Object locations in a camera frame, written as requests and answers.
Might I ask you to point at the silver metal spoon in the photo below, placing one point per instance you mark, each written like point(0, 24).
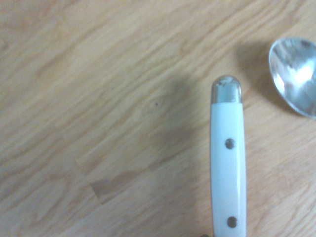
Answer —
point(296, 76)

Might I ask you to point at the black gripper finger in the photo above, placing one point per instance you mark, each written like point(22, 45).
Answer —
point(205, 235)

